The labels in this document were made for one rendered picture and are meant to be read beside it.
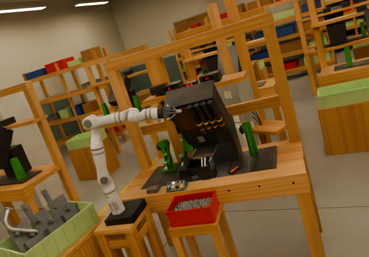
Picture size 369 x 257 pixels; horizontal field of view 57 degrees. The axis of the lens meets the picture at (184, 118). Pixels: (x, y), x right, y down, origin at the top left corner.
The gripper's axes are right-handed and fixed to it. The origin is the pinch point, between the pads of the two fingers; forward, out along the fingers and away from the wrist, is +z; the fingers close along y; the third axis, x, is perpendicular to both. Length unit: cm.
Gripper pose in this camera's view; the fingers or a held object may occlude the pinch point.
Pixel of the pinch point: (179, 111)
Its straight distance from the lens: 224.6
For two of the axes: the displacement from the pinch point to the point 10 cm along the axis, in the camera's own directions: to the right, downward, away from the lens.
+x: 1.6, 2.4, 9.6
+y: -0.4, -9.7, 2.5
